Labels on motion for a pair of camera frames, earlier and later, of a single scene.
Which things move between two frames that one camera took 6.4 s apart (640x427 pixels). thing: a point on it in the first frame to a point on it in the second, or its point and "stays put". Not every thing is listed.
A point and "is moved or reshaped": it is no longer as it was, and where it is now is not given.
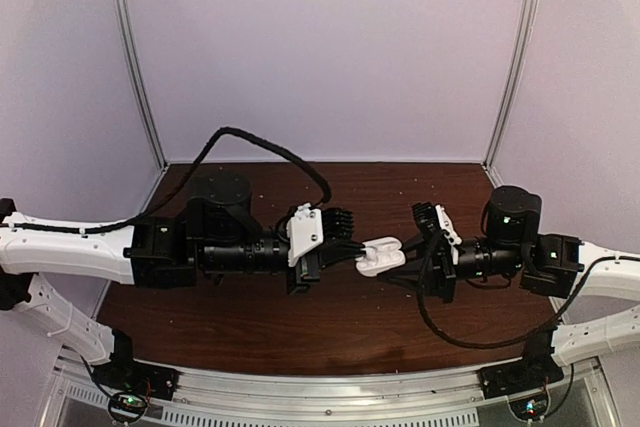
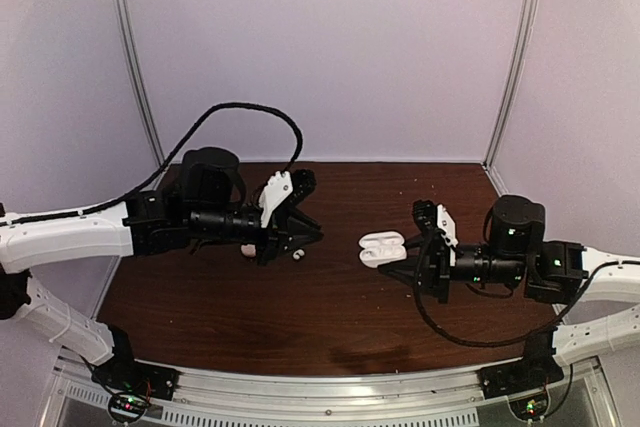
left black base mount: [124, 372] stays put
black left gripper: [311, 263] to [282, 229]
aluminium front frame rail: [419, 398] stays put
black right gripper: [440, 278] stays put
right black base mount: [534, 371] stays put
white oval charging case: [380, 255] is moved or reshaped
